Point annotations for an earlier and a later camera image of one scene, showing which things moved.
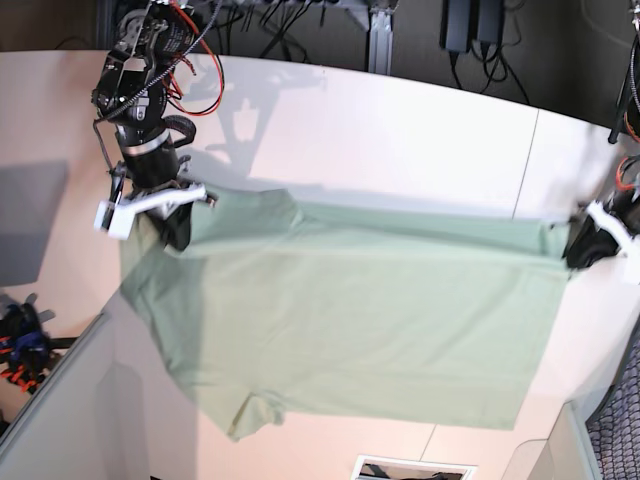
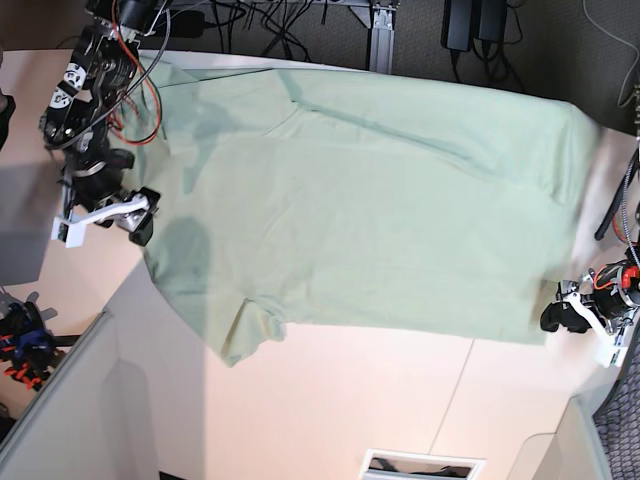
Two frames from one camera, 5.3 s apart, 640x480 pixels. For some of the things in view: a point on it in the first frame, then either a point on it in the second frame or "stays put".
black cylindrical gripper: [150, 154] → [94, 175]
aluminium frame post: [380, 39] stays put
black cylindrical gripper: [590, 244] → [615, 288]
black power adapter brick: [490, 20] stays put
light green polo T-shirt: [289, 310] → [294, 196]
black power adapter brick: [457, 25] stays put
